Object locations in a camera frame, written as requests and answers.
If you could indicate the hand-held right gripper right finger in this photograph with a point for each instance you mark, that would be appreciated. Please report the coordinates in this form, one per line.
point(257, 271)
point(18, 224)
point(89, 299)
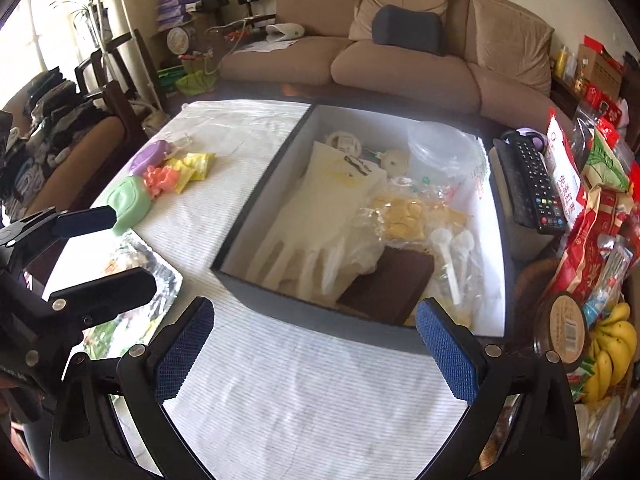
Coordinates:
point(447, 355)

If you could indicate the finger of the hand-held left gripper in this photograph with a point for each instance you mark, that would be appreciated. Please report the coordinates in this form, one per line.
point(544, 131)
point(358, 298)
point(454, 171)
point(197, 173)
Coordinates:
point(85, 220)
point(110, 285)

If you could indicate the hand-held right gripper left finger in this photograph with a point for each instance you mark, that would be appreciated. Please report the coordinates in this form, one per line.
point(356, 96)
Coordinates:
point(182, 350)

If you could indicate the black storage box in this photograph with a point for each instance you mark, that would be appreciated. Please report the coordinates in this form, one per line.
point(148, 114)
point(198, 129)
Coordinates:
point(310, 310)

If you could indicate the clear plastic bowl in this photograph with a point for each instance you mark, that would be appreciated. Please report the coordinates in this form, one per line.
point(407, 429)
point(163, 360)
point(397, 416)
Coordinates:
point(440, 142)

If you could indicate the green round case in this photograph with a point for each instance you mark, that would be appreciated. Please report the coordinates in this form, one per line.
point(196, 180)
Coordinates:
point(131, 202)

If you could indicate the brown armchair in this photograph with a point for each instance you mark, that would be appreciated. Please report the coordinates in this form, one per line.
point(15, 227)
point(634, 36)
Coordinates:
point(70, 160)

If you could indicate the purple round case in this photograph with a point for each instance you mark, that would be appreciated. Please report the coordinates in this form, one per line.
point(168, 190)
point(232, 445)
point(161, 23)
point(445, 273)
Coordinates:
point(147, 155)

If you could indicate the brown flat box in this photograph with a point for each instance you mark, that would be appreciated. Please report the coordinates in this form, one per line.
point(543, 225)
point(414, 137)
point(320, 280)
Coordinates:
point(387, 280)

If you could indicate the small yellow packet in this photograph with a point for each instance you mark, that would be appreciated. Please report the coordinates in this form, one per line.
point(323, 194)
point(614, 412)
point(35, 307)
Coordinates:
point(200, 164)
point(180, 177)

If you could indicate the white plastic spoon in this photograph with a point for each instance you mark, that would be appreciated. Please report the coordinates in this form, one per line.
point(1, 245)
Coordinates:
point(440, 237)
point(462, 242)

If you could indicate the pile of clothes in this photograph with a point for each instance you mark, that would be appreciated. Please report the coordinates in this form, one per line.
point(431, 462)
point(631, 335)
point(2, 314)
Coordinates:
point(55, 110)

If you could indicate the brown lid food cup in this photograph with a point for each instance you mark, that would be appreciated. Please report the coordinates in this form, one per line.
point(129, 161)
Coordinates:
point(565, 330)

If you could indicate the white striped table cloth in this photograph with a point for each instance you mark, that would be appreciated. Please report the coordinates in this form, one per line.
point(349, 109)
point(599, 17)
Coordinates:
point(300, 400)

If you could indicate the clear plastic bag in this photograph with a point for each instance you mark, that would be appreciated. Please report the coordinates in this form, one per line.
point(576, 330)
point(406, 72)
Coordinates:
point(365, 255)

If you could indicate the yellow plastic packet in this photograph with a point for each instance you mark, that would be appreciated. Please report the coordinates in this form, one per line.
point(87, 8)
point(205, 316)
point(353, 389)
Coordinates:
point(400, 215)

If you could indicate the dark wooden chair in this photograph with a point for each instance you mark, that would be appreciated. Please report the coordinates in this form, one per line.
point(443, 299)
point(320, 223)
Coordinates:
point(125, 60)

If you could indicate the bunch of bananas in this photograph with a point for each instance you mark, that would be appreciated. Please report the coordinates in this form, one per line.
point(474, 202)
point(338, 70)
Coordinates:
point(612, 345)

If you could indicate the green bag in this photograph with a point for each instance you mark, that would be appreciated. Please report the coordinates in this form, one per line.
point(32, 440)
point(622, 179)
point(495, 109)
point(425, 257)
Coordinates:
point(192, 82)

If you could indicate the printed paper sheet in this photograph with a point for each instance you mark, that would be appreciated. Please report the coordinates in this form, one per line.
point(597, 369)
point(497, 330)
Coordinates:
point(479, 172)

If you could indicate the large red snack bag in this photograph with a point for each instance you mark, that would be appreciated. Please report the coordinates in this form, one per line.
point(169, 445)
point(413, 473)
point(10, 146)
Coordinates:
point(595, 240)

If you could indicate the black remote control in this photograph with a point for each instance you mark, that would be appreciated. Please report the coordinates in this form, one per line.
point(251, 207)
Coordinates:
point(532, 185)

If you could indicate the white rubber gloves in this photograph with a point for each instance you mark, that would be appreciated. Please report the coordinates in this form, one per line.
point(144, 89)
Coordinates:
point(320, 200)

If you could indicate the potted green plant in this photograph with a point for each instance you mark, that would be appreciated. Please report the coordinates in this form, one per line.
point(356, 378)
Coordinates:
point(92, 15)

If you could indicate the red and white snack bag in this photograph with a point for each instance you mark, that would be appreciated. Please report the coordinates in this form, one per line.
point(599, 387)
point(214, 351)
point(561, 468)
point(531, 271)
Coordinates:
point(565, 185)

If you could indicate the stack of purple packets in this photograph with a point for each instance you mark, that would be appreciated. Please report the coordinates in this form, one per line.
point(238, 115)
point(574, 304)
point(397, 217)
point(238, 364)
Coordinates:
point(172, 10)

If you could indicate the purple round toy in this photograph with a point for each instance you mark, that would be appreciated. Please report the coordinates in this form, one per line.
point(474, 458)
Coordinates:
point(525, 136)

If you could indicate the white round plastic reel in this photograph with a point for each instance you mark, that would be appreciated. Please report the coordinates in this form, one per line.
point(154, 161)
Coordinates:
point(342, 140)

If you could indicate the green and white packet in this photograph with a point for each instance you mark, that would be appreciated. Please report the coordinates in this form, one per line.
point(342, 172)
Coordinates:
point(607, 165)

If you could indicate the white papers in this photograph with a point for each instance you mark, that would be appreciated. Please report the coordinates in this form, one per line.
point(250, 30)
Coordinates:
point(265, 46)

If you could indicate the white massager device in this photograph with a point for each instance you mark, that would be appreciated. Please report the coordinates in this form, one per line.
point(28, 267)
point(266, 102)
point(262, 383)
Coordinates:
point(284, 32)

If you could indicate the red gift box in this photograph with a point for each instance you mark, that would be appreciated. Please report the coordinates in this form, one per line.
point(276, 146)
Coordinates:
point(600, 102)

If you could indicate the beige sofa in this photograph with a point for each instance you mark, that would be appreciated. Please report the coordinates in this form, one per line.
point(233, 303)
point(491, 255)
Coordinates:
point(385, 65)

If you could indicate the yellow bottle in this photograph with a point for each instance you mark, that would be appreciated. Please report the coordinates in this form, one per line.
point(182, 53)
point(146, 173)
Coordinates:
point(562, 62)

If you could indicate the brown cardboard box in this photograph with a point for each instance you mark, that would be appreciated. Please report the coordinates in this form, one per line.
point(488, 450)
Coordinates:
point(602, 70)

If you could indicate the grey lumbar cushion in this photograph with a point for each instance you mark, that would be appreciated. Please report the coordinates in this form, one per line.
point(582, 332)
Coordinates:
point(407, 27)

